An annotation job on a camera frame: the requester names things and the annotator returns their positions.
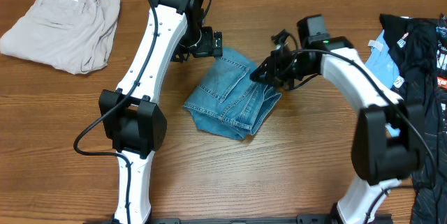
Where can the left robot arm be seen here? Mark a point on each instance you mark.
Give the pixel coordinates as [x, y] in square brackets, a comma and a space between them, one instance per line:
[131, 114]

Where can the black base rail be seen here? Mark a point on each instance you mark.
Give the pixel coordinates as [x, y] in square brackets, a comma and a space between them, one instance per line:
[237, 220]

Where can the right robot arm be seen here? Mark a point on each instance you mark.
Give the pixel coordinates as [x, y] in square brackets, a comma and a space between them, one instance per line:
[387, 144]

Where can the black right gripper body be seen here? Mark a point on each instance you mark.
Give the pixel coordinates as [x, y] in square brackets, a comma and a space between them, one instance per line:
[292, 67]

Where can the light blue garment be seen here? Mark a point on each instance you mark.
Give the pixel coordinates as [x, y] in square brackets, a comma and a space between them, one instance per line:
[381, 64]

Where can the blue denim jeans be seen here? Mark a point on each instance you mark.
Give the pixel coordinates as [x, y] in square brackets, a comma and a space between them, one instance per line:
[227, 102]

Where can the black printed t-shirt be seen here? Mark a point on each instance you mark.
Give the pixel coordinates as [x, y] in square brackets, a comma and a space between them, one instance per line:
[415, 45]

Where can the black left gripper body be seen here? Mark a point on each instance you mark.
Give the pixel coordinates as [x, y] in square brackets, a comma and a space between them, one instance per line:
[201, 42]

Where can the folded beige trousers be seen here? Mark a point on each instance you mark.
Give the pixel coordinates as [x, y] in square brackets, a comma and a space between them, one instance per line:
[75, 36]

